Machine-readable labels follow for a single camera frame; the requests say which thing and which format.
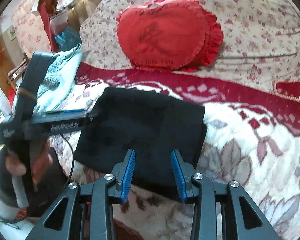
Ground black pants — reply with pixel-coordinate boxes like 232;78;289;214
74;87;207;200

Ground left hand on handle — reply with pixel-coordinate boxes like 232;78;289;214
5;139;55;185

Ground light blue fleece jacket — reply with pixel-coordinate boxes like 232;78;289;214
33;43;83;113

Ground red and white floral blanket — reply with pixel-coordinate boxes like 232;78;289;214
59;64;300;239

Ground teal bag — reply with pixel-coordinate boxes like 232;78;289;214
54;26;82;51

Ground red heart-shaped ruffled pillow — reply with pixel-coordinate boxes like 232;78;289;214
116;0;224;72

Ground beige floral quilt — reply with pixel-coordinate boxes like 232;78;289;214
12;0;300;93

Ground black cable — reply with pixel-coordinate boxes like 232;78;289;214
59;133;75;188

